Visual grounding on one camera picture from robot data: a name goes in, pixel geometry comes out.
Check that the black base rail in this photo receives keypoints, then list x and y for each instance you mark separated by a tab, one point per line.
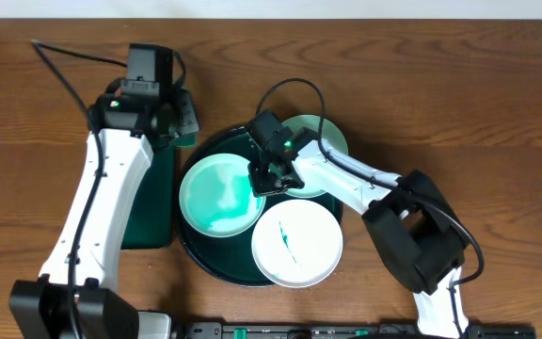
214	330

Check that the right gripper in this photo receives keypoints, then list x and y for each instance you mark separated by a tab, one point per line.
260	187

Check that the white plate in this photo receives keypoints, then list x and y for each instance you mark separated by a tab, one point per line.
297	243

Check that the mint plate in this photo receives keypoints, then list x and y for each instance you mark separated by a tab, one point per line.
330	132
216	197

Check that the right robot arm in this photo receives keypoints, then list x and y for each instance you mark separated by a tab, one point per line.
416	233

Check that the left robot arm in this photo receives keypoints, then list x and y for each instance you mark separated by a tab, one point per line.
75	294

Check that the green sponge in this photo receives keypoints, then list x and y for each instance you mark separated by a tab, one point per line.
185	141

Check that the mint plate top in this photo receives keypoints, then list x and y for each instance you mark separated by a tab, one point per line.
330	132

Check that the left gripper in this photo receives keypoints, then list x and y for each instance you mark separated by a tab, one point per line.
186	120

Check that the rectangular dark green tray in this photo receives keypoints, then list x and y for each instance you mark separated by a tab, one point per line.
149	224

